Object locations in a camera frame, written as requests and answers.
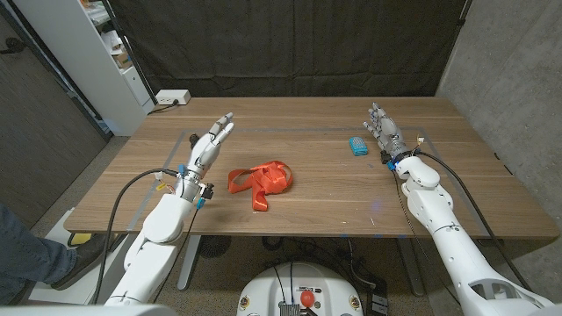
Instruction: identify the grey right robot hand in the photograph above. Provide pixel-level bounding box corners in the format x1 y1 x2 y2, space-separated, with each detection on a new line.
362 102 414 162

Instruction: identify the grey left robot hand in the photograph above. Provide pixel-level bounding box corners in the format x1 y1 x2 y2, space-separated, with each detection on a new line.
175 111 236 203

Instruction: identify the orange ribbon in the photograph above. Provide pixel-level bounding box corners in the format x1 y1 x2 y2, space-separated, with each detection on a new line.
227 160 294 212

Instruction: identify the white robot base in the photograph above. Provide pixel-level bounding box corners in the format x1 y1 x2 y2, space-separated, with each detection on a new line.
236 262 364 316

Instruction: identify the white power strip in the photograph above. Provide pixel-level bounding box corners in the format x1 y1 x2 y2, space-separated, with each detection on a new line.
155 89 192 106

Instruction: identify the grey table leg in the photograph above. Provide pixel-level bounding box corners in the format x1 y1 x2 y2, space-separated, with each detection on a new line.
397 238 426 298
177 235 202 291

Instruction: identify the cardboard box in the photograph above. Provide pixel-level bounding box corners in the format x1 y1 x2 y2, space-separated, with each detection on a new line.
112 50 133 70

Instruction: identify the black backdrop curtain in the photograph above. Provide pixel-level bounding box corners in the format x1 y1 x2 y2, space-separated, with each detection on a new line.
107 0 469 98

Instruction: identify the white shelf cabinet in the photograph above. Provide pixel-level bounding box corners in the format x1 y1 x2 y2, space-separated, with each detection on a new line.
12 0 155 137

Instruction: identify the black shoe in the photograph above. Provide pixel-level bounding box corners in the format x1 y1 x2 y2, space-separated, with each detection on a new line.
50 233 116 291

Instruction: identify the black floor power strip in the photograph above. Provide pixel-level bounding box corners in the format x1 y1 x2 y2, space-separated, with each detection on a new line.
366 280 390 316

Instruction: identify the person leg in jeans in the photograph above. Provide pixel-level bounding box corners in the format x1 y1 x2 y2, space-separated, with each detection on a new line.
0 204 78 306

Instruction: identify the white floor board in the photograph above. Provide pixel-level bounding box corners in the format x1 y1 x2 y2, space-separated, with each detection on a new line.
25 208 133 305

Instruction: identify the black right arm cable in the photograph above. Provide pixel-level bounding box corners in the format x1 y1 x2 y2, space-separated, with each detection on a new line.
412 148 533 291

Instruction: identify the black door handle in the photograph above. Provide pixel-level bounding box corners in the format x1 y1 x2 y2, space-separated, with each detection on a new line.
0 37 27 56

